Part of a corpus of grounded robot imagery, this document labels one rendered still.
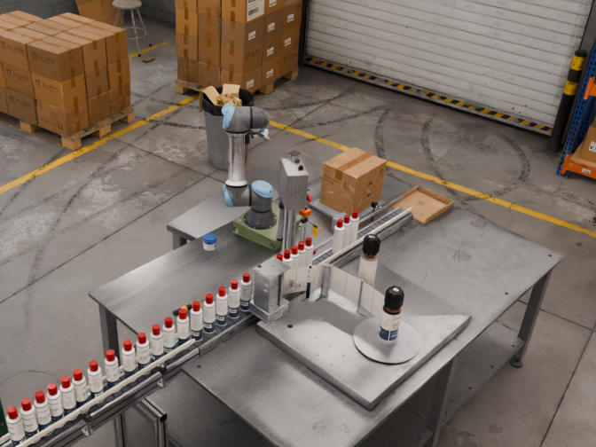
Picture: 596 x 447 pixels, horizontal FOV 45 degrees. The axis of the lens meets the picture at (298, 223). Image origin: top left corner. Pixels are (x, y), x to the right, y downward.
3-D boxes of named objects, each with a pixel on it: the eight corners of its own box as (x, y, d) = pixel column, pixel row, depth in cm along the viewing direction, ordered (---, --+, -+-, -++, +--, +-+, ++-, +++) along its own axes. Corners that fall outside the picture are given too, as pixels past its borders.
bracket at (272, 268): (270, 280, 320) (270, 278, 319) (253, 270, 325) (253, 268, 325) (291, 268, 328) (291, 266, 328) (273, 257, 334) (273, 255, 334)
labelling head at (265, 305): (268, 325, 333) (270, 280, 319) (248, 311, 340) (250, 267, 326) (288, 311, 342) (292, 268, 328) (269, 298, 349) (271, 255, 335)
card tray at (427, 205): (425, 224, 423) (426, 218, 421) (389, 207, 437) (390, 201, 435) (452, 206, 442) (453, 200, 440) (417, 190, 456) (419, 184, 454)
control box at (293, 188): (285, 210, 341) (287, 176, 330) (278, 192, 354) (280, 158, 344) (306, 209, 343) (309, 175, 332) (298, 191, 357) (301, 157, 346)
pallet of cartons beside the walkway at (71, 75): (137, 121, 699) (131, 30, 649) (73, 152, 637) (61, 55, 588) (47, 89, 747) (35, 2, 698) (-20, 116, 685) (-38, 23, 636)
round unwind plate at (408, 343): (394, 374, 312) (394, 372, 311) (339, 340, 328) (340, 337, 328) (433, 341, 331) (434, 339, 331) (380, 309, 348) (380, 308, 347)
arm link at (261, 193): (273, 211, 392) (274, 191, 384) (248, 211, 390) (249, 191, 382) (270, 198, 402) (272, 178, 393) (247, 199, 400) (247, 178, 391)
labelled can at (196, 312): (196, 344, 320) (195, 308, 309) (188, 338, 323) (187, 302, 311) (205, 338, 323) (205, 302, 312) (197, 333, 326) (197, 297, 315)
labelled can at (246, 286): (245, 313, 339) (246, 278, 328) (237, 308, 342) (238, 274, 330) (253, 309, 342) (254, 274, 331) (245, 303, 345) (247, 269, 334)
